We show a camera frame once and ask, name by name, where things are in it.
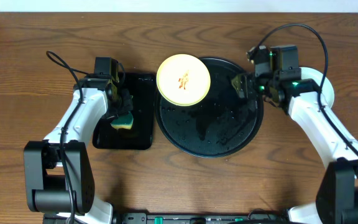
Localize green yellow sponge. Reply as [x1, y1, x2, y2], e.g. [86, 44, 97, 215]
[111, 112, 134, 129]

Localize yellow plate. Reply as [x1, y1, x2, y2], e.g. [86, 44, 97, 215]
[157, 54, 211, 106]

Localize light green plate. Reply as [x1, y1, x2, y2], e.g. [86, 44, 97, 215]
[300, 67, 336, 108]

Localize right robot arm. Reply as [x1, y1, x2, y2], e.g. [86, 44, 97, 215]
[231, 73, 358, 223]

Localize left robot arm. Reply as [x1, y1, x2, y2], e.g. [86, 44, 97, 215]
[24, 78, 133, 223]

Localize black rectangular tray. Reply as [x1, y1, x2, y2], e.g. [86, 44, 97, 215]
[92, 72, 156, 150]

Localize black round tray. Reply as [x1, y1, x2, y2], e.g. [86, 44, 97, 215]
[155, 57, 264, 158]

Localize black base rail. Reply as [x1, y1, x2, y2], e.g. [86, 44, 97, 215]
[110, 213, 290, 224]

